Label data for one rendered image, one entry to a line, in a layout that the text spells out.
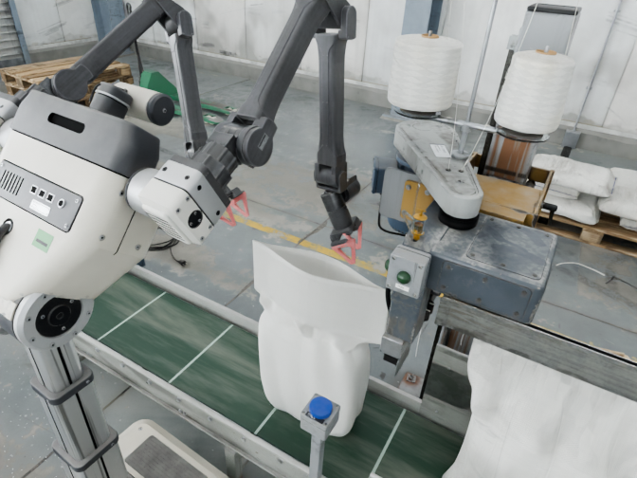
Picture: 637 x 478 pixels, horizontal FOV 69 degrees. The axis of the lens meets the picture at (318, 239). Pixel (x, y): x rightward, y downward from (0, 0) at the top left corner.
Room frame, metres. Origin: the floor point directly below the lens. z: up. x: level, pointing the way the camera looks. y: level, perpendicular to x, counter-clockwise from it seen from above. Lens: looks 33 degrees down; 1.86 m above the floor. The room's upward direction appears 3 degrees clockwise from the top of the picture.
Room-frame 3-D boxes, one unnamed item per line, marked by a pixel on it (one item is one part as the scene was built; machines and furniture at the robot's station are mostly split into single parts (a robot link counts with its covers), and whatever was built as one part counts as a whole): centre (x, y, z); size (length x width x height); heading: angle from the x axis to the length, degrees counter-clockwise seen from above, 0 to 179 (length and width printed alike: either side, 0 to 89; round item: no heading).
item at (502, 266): (0.86, -0.36, 1.21); 0.30 x 0.25 x 0.30; 61
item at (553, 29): (1.26, -0.54, 0.88); 0.12 x 0.11 x 1.74; 151
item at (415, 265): (0.79, -0.19, 1.29); 0.08 x 0.05 x 0.09; 61
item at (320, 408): (0.77, -0.03, 0.84); 0.06 x 0.06 x 0.02
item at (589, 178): (3.36, -1.93, 0.44); 0.66 x 0.42 x 0.14; 58
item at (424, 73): (1.19, -0.24, 1.61); 0.17 x 0.17 x 0.17
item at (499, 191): (1.18, -0.50, 1.18); 0.34 x 0.25 x 0.31; 151
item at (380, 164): (1.33, -0.20, 1.25); 0.10 x 0.08 x 0.12; 176
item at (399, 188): (1.22, -0.32, 1.23); 0.28 x 0.07 x 0.16; 61
